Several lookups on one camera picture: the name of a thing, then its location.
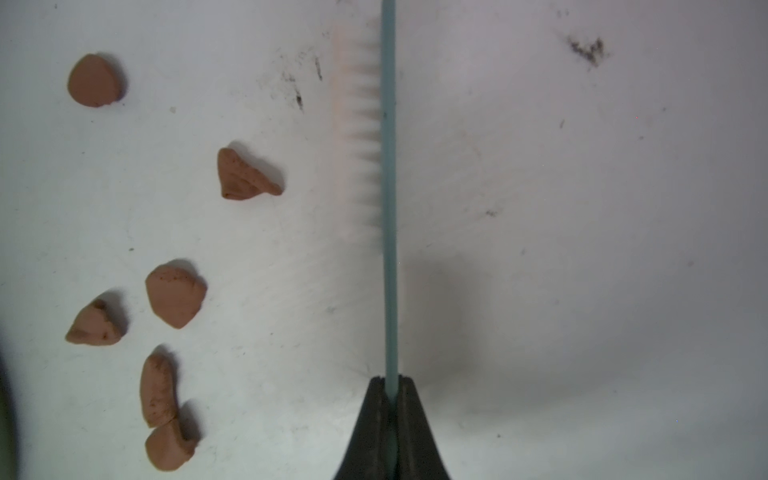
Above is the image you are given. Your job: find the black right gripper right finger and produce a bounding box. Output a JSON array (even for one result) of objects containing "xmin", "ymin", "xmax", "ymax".
[{"xmin": 396, "ymin": 376, "xmax": 450, "ymax": 480}]

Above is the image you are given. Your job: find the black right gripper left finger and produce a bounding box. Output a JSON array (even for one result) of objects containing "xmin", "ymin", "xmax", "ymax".
[{"xmin": 334, "ymin": 377, "xmax": 390, "ymax": 480}]

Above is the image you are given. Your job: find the brown mud flake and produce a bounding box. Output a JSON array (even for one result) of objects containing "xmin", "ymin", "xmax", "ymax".
[
  {"xmin": 139, "ymin": 353, "xmax": 178, "ymax": 428},
  {"xmin": 65, "ymin": 298, "xmax": 123, "ymax": 346},
  {"xmin": 145, "ymin": 419, "xmax": 197, "ymax": 472},
  {"xmin": 145, "ymin": 264, "xmax": 207, "ymax": 329},
  {"xmin": 67, "ymin": 54, "xmax": 124, "ymax": 108},
  {"xmin": 217, "ymin": 148, "xmax": 283, "ymax": 201}
]

